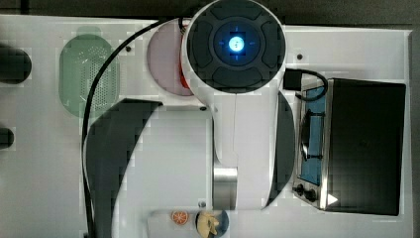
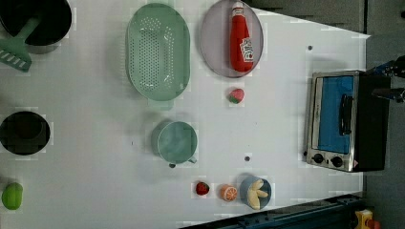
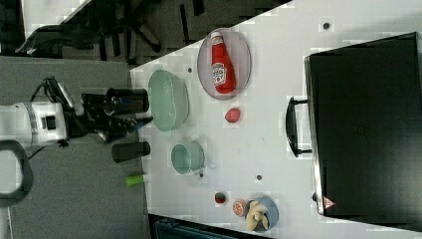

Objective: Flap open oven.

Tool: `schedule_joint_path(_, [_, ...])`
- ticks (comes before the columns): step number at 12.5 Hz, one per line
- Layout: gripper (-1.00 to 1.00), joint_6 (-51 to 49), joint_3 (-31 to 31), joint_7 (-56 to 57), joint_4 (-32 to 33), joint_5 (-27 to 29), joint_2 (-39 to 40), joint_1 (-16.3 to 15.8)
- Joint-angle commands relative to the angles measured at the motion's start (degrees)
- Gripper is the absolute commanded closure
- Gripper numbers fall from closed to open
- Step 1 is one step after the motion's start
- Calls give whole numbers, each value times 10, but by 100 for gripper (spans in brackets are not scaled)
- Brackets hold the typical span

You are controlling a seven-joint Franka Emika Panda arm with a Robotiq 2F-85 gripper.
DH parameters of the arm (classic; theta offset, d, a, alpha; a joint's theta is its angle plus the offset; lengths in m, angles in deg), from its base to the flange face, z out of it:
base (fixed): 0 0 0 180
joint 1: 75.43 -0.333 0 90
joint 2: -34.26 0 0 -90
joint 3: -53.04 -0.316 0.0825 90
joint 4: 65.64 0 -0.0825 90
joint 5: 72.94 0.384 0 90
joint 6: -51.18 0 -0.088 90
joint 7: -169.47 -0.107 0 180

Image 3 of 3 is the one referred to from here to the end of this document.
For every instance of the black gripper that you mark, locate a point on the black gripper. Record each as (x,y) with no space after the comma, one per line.
(95,120)

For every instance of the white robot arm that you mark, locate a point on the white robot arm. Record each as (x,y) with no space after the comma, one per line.
(43,123)

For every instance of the black toaster oven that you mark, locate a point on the black toaster oven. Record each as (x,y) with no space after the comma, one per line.
(365,117)

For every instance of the green perforated colander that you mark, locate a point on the green perforated colander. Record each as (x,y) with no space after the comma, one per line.
(169,103)

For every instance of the green cup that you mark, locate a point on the green cup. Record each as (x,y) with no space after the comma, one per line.
(188,158)

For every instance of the pink strawberry toy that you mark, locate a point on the pink strawberry toy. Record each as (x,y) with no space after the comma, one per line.
(232,115)

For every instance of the red ketchup bottle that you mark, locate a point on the red ketchup bottle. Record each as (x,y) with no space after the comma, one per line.
(222,69)

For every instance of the dark red strawberry toy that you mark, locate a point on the dark red strawberry toy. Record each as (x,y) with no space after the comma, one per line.
(220,198)

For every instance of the grey round plate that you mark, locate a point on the grey round plate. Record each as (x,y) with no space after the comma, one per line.
(240,56)

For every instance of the orange slice toy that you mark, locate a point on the orange slice toy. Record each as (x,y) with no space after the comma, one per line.
(238,207)

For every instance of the peeled banana toy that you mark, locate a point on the peeled banana toy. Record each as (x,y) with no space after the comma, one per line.
(256,215)

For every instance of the blue bowl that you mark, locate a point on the blue bowl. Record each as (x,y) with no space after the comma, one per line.
(272,212)

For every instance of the black cylinder post upper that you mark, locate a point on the black cylinder post upper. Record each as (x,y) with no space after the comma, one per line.
(128,101)

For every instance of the black cylinder post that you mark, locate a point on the black cylinder post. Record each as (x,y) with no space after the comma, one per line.
(128,101)
(127,151)

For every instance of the black cylinder post lower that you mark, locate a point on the black cylinder post lower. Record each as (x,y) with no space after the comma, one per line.
(127,151)

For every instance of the green clamp handle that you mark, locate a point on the green clamp handle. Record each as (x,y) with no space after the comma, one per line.
(133,180)

